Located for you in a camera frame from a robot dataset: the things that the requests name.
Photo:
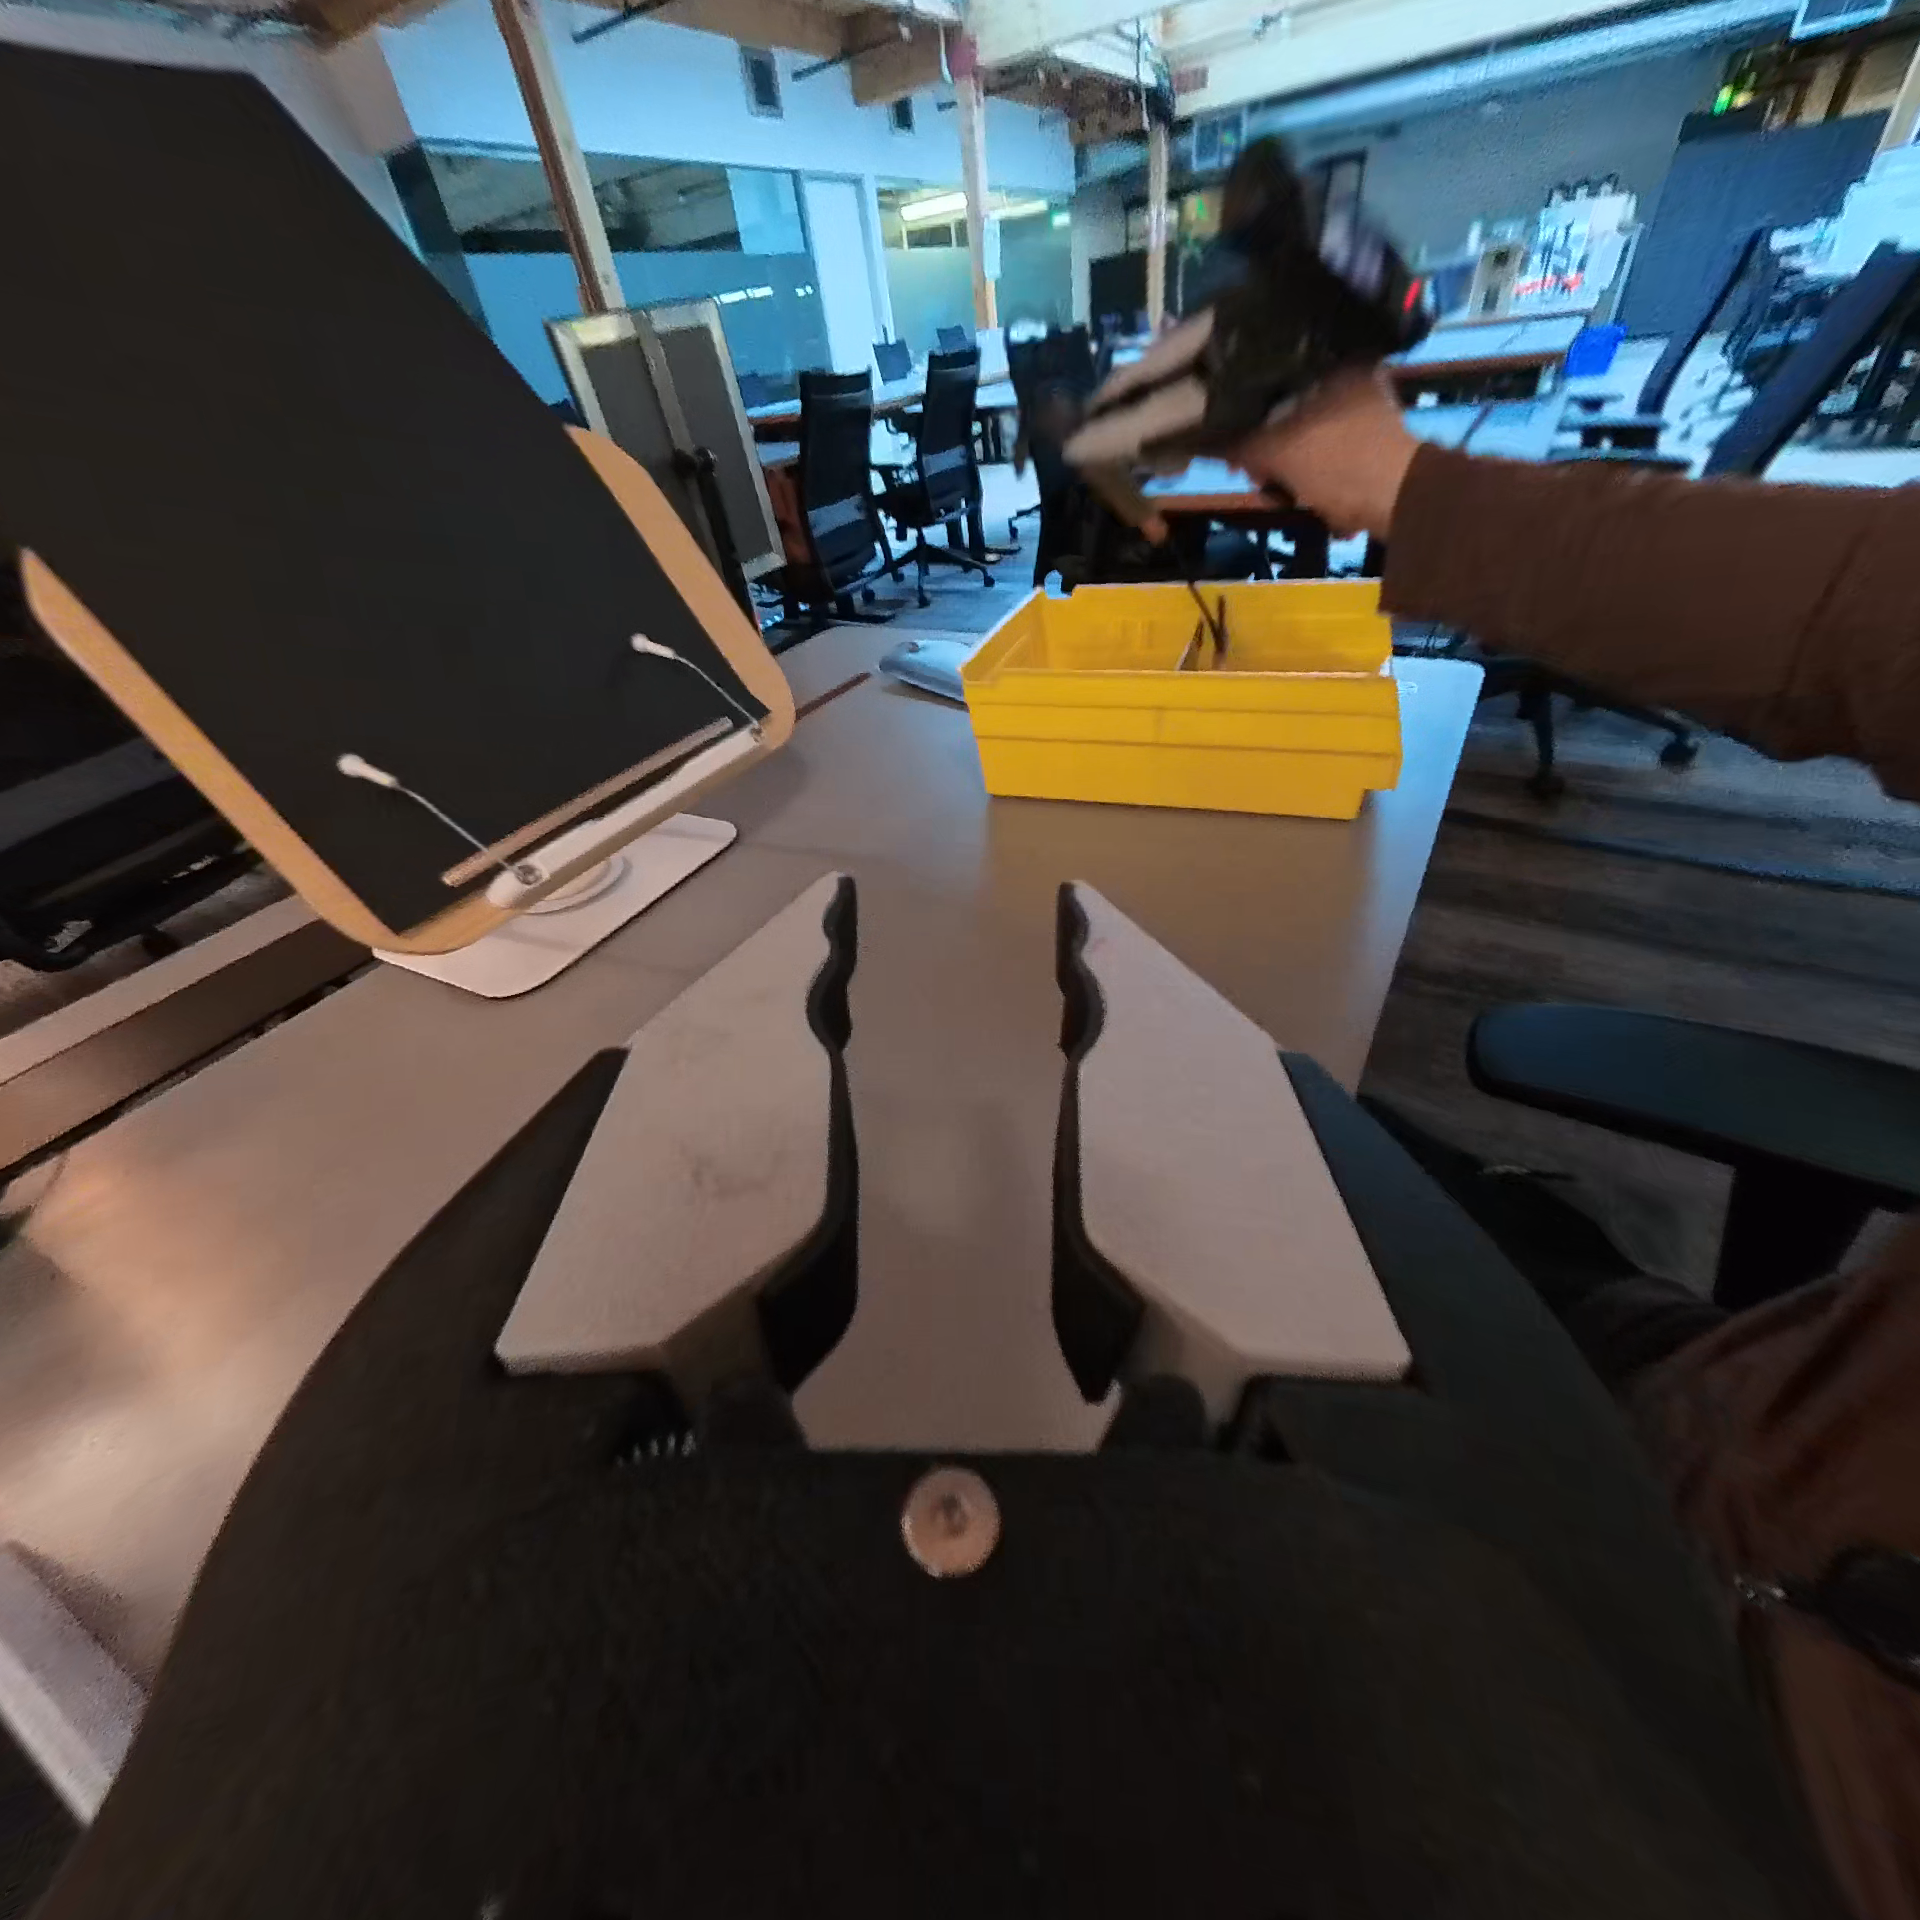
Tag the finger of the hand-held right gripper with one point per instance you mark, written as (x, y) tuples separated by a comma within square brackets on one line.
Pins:
[(1154, 383), (1147, 443)]

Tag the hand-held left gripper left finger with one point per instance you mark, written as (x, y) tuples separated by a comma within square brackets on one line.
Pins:
[(690, 1200)]

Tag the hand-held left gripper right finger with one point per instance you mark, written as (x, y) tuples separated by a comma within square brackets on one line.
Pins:
[(1216, 1200)]

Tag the yellow plastic bin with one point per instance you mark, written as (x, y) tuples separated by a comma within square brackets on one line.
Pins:
[(1170, 750)]

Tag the person's right forearm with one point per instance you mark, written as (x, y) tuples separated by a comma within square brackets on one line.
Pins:
[(1650, 600)]

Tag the person's right hand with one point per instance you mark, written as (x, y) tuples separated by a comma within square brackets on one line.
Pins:
[(1335, 466)]

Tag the group of black office chairs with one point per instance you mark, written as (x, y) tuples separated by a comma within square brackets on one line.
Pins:
[(928, 450)]

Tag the grey framed panel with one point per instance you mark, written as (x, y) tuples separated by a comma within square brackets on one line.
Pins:
[(675, 421)]

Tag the office chair armrest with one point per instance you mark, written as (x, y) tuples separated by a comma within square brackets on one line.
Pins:
[(1694, 1072)]

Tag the person's torso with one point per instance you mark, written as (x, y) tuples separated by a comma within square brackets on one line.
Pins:
[(1801, 1426)]

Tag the wooden book stand black board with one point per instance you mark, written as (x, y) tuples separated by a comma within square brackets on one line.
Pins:
[(302, 450)]

